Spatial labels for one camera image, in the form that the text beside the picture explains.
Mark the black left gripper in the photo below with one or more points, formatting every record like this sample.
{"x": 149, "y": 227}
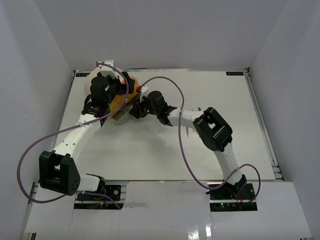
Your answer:
{"x": 123, "y": 87}

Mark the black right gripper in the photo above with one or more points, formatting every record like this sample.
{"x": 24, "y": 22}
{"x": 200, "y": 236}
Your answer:
{"x": 138, "y": 107}

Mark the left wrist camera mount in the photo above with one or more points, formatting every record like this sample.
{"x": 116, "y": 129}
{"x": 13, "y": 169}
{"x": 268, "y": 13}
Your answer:
{"x": 104, "y": 68}

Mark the peach top drawer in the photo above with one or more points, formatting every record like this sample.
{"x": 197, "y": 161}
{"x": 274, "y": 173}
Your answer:
{"x": 130, "y": 80}

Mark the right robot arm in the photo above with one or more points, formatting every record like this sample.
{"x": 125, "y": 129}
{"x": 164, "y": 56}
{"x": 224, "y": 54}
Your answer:
{"x": 213, "y": 130}

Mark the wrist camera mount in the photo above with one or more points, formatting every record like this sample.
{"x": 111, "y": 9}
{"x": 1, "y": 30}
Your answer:
{"x": 143, "y": 91}
{"x": 104, "y": 68}

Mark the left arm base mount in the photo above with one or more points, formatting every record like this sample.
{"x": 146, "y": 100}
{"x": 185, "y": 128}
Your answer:
{"x": 111, "y": 197}

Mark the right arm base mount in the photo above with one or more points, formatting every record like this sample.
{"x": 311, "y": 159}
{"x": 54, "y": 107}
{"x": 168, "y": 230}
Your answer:
{"x": 222, "y": 201}

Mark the cream cylindrical drawer organizer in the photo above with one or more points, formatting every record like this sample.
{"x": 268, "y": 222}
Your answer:
{"x": 88, "y": 82}

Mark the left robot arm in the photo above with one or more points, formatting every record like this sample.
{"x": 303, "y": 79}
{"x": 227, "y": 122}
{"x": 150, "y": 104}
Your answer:
{"x": 58, "y": 170}

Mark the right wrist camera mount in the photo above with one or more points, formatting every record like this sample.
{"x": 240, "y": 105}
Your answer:
{"x": 143, "y": 91}

